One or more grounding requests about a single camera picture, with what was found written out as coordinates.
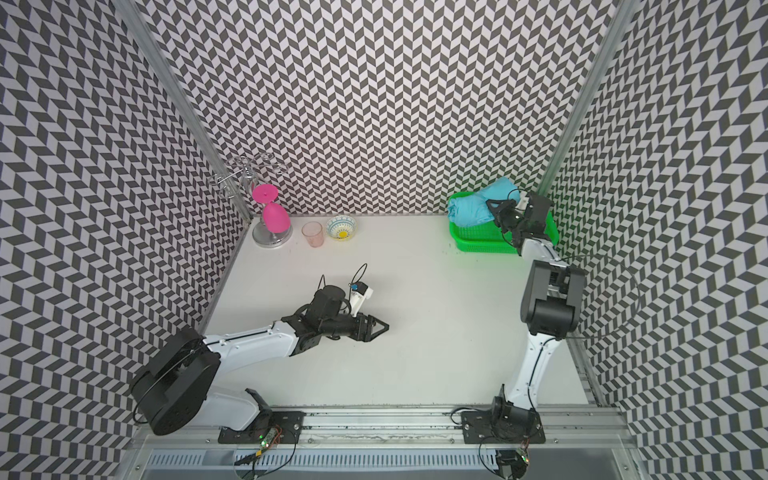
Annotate pink plastic wine glass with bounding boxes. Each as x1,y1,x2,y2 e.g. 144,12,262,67
252,184,291,234

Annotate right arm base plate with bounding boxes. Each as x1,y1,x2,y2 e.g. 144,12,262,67
460,410,546,445

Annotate yellow blue patterned bowl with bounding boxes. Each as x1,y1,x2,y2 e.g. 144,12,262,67
326,215,357,241

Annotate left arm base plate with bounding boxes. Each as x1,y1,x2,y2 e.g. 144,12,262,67
218,410,306,445

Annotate left camera black cable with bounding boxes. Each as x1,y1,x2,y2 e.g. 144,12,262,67
316,262,369,301

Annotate green plastic basket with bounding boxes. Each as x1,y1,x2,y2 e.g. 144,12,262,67
448,192,561,255

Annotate aluminium right corner post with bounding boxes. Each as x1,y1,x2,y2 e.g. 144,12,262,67
536,0,641,196

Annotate aluminium front frame rail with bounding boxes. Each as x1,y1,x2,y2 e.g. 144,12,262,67
115,405,649,479

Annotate aluminium left corner post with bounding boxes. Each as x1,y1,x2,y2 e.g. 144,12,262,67
112,0,253,221

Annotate turquoise long pants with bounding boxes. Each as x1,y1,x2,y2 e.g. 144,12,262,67
447,177,520,228

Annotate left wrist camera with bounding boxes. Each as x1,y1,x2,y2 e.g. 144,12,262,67
349,281,373,317

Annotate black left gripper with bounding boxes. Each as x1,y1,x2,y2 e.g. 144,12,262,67
321,312,391,344

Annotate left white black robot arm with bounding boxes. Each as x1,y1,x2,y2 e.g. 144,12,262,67
129,282,390,443

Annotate aluminium corner post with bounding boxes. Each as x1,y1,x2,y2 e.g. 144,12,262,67
536,0,641,196
112,0,253,221

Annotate pink ribbed glass tumbler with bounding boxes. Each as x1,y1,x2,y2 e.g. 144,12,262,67
301,221,324,248

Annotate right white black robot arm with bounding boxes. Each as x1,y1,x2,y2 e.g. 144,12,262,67
486,194,586,442

